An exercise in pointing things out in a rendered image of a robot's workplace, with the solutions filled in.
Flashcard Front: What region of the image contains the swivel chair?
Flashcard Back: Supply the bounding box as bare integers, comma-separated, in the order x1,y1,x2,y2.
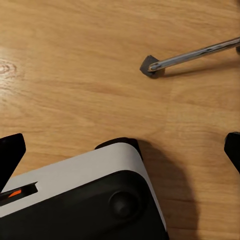
140,37,240,77

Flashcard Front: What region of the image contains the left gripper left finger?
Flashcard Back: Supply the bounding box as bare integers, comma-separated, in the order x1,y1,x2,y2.
0,133,26,194

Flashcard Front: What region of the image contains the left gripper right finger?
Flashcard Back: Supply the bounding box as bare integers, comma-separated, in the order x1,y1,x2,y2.
224,132,240,172

